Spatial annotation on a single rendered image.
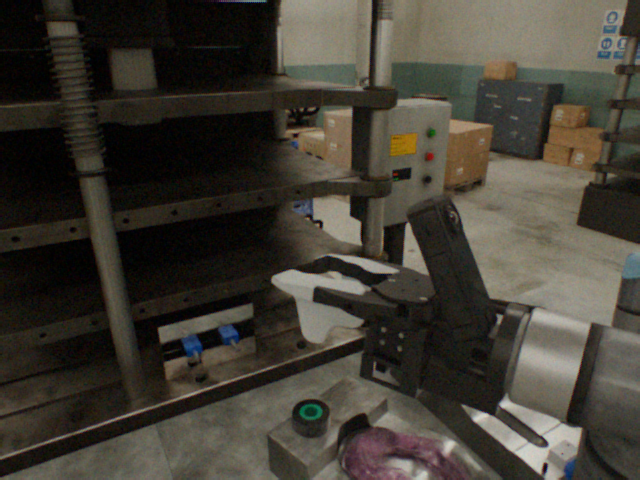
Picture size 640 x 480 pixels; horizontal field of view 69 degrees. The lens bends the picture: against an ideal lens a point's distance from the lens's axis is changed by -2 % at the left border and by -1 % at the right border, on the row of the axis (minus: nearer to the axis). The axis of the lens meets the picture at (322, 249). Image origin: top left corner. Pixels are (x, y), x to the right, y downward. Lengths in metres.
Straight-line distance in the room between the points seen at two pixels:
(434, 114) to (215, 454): 1.20
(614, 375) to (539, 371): 0.04
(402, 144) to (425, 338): 1.24
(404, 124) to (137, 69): 0.80
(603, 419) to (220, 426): 0.99
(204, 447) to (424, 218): 0.94
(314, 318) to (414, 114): 1.23
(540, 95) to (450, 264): 7.48
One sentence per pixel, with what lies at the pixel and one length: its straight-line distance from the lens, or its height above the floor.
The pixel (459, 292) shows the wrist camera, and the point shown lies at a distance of 0.37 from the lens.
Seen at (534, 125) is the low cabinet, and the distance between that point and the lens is 7.88.
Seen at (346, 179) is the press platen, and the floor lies 1.29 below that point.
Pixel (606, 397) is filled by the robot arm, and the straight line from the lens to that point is 0.36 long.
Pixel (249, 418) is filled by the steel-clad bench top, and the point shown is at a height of 0.80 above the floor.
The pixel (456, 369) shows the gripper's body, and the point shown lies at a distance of 0.40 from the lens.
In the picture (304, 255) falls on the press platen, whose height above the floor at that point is 1.04.
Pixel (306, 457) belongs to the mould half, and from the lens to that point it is 1.00.
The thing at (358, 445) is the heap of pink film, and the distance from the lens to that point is 1.05.
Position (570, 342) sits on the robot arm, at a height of 1.47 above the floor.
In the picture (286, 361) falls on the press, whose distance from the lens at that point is 1.44.
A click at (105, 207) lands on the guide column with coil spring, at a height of 1.32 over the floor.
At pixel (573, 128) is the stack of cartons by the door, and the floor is 0.55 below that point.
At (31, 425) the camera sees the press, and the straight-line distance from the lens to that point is 1.43.
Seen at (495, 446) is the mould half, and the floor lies 0.86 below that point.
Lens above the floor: 1.65
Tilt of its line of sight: 24 degrees down
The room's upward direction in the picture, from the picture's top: straight up
